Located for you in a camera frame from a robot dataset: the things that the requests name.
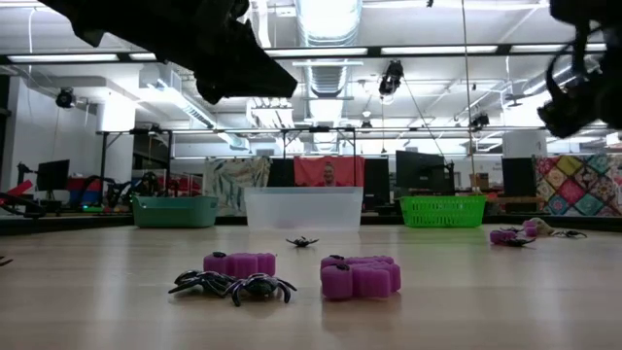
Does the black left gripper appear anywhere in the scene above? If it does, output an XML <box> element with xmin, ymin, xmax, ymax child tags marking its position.
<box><xmin>38</xmin><ymin>0</ymin><xmax>299</xmax><ymax>106</ymax></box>

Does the colourful patchwork quilt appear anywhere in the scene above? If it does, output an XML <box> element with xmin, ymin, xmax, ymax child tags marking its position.
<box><xmin>533</xmin><ymin>153</ymin><xmax>622</xmax><ymax>218</ymax></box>

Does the black upright panel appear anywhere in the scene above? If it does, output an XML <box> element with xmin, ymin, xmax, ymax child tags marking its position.
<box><xmin>363</xmin><ymin>157</ymin><xmax>392</xmax><ymax>206</ymax></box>
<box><xmin>267</xmin><ymin>158</ymin><xmax>295</xmax><ymax>189</ymax></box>
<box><xmin>501</xmin><ymin>157</ymin><xmax>537</xmax><ymax>198</ymax></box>

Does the leaf print cloth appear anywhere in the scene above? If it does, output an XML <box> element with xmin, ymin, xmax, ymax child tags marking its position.
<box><xmin>202</xmin><ymin>156</ymin><xmax>272</xmax><ymax>218</ymax></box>

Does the orange cloth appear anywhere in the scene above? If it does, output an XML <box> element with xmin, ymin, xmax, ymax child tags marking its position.
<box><xmin>293</xmin><ymin>155</ymin><xmax>366</xmax><ymax>189</ymax></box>

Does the person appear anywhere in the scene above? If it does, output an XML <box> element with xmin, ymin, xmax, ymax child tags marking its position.
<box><xmin>315</xmin><ymin>161</ymin><xmax>344</xmax><ymax>189</ymax></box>

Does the cream plastic skull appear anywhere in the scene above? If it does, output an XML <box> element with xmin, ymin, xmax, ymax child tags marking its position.
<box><xmin>529</xmin><ymin>217</ymin><xmax>556</xmax><ymax>237</ymax></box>

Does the clear plastic bin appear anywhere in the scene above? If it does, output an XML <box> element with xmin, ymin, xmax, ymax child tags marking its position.
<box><xmin>243</xmin><ymin>187</ymin><xmax>364</xmax><ymax>232</ymax></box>

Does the teal plastic bin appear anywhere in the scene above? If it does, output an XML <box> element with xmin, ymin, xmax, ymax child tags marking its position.
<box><xmin>131</xmin><ymin>194</ymin><xmax>220</xmax><ymax>229</ymax></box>

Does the black metal stand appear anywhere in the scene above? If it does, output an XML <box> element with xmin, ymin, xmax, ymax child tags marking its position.
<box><xmin>95</xmin><ymin>127</ymin><xmax>174</xmax><ymax>196</ymax></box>

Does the red box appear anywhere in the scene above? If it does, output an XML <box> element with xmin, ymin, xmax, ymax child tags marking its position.
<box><xmin>67</xmin><ymin>176</ymin><xmax>102</xmax><ymax>193</ymax></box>

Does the black monitor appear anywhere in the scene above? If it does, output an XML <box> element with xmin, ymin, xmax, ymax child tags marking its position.
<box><xmin>36</xmin><ymin>158</ymin><xmax>71</xmax><ymax>193</ymax></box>
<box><xmin>395</xmin><ymin>150</ymin><xmax>457</xmax><ymax>196</ymax></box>

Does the green plastic basket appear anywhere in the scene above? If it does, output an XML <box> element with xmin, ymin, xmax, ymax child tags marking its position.
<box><xmin>398</xmin><ymin>194</ymin><xmax>487</xmax><ymax>228</ymax></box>

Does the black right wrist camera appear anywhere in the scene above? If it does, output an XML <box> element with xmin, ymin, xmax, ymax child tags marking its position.
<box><xmin>536</xmin><ymin>89</ymin><xmax>604</xmax><ymax>140</ymax></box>

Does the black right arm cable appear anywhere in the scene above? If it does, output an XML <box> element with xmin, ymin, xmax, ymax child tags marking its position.
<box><xmin>545</xmin><ymin>19</ymin><xmax>592</xmax><ymax>106</ymax></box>

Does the white ceiling duct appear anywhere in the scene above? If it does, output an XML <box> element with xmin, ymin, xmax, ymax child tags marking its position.
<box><xmin>139</xmin><ymin>65</ymin><xmax>250</xmax><ymax>151</ymax></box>

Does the silver ventilation duct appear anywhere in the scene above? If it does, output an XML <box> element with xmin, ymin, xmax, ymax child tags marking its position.
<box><xmin>294</xmin><ymin>0</ymin><xmax>364</xmax><ymax>153</ymax></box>

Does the yellow hanging rope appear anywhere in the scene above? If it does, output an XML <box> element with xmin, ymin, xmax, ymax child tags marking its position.
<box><xmin>459</xmin><ymin>0</ymin><xmax>476</xmax><ymax>195</ymax></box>

